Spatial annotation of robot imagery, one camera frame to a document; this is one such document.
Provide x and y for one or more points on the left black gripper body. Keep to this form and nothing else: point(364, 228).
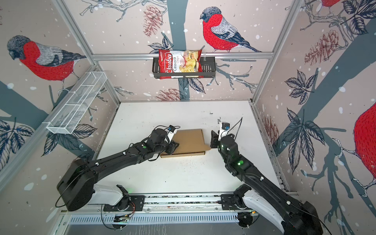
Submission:
point(170, 148)

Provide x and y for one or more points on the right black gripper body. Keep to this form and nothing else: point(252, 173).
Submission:
point(215, 142)

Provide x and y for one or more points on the brown cardboard box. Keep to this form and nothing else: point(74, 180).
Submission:
point(191, 143)

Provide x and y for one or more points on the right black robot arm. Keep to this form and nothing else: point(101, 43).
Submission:
point(288, 214)

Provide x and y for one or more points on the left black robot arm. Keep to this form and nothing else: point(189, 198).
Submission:
point(77, 186)

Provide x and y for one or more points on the red cassava chips bag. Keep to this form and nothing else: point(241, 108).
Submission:
point(179, 61)

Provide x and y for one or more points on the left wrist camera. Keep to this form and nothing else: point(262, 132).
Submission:
point(171, 131)

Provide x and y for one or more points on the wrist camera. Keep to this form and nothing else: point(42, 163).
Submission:
point(171, 131)
point(224, 129)

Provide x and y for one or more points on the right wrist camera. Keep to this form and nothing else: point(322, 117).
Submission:
point(224, 129)

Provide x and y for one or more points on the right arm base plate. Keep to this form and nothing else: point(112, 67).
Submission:
point(231, 202)

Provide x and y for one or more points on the aluminium mounting rail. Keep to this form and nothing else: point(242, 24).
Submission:
point(156, 202)

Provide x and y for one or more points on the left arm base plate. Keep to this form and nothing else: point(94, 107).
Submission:
point(131, 203)

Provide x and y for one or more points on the black wire basket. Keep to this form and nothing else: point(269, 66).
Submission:
point(205, 68)

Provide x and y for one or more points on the white wire mesh basket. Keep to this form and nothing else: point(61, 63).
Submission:
point(79, 100)

